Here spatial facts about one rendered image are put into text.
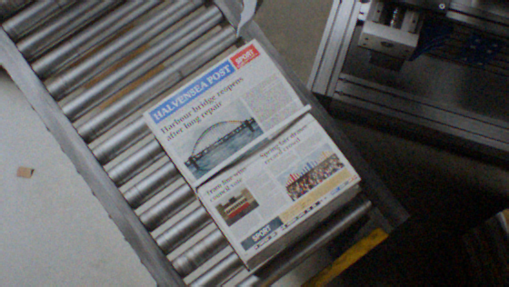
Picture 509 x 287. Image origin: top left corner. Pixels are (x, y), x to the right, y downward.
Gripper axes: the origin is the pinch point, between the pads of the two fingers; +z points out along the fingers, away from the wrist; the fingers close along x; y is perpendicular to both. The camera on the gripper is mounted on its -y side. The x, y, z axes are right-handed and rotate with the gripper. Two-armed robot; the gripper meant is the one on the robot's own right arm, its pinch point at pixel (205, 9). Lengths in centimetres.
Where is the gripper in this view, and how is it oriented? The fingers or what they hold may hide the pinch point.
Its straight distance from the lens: 146.5
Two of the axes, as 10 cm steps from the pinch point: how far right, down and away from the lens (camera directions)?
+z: -6.9, 7.0, -1.9
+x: -7.2, -7.0, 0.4
